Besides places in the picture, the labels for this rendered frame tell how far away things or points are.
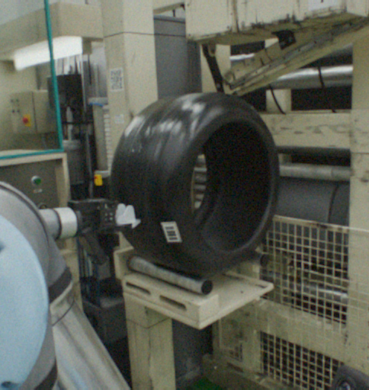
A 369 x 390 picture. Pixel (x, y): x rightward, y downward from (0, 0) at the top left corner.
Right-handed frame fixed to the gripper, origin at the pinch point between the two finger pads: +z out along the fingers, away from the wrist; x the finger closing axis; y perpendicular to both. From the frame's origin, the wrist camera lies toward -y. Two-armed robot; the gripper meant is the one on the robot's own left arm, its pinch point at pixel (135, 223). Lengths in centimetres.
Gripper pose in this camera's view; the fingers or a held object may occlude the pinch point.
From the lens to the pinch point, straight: 121.4
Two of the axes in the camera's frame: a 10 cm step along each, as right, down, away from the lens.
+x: -7.1, -1.1, 7.0
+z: 7.0, -0.5, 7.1
